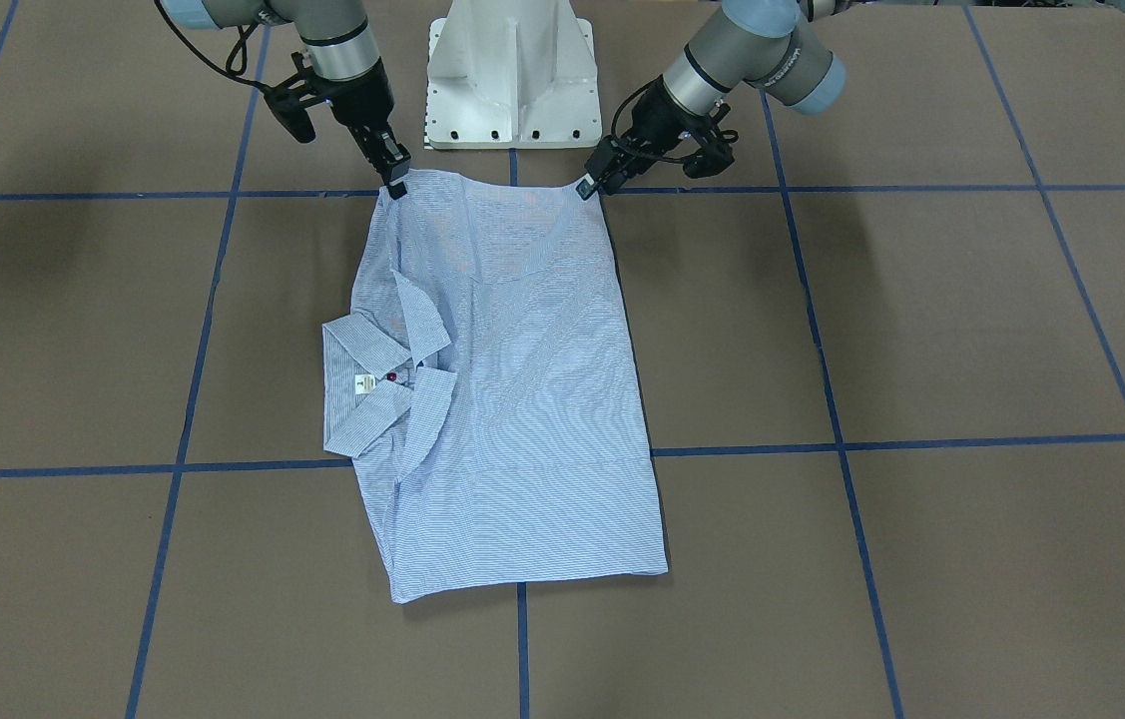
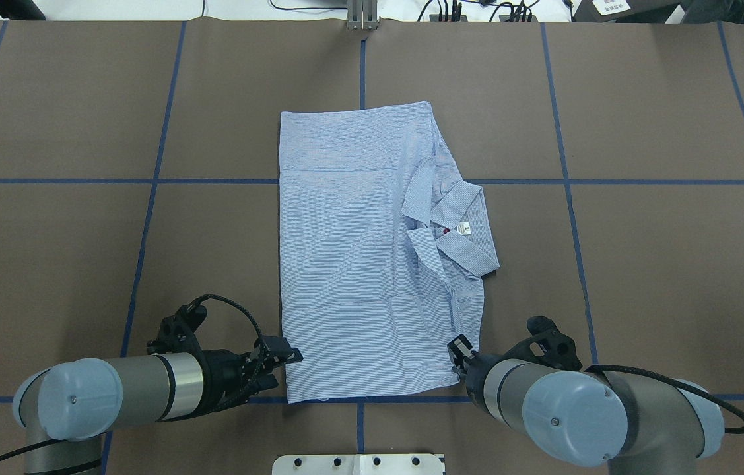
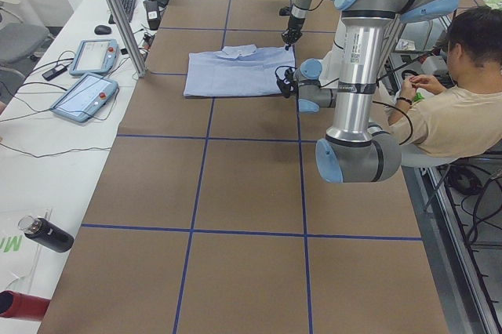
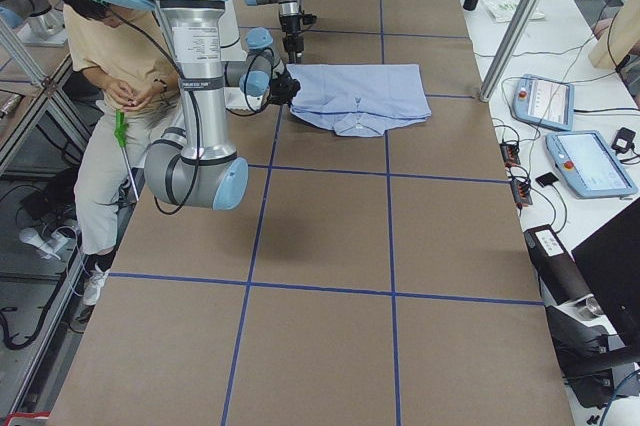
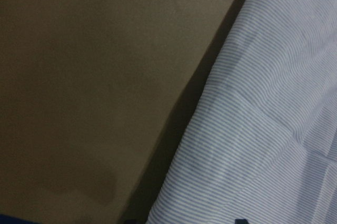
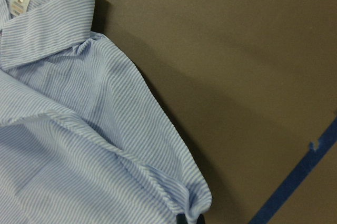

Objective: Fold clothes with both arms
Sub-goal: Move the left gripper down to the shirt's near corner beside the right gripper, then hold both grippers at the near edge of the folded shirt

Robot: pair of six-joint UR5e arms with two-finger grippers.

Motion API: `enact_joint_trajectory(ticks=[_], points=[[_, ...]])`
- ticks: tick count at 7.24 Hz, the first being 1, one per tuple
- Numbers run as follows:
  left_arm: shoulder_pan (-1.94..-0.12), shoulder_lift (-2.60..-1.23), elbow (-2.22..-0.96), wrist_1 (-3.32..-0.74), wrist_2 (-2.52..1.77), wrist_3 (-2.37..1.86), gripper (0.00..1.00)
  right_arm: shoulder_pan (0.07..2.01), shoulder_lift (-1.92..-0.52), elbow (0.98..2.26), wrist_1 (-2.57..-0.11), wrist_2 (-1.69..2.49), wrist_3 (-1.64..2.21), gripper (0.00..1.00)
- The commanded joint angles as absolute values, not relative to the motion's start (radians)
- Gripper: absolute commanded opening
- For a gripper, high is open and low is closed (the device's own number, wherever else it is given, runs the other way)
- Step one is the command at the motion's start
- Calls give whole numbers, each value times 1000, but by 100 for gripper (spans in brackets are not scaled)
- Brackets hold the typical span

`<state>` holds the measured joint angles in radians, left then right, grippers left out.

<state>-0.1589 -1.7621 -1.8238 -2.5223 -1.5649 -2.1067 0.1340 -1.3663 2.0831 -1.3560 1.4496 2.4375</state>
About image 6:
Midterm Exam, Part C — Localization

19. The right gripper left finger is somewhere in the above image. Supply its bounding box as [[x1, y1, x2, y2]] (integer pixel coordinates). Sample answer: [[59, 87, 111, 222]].
[[176, 215, 187, 224]]

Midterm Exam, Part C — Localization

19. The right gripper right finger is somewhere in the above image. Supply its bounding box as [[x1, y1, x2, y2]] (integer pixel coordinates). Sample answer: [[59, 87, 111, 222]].
[[196, 215, 205, 224]]

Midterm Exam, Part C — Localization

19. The blue striped button shirt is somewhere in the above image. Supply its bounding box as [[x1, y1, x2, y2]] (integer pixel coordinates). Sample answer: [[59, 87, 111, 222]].
[[1, 0, 212, 223]]

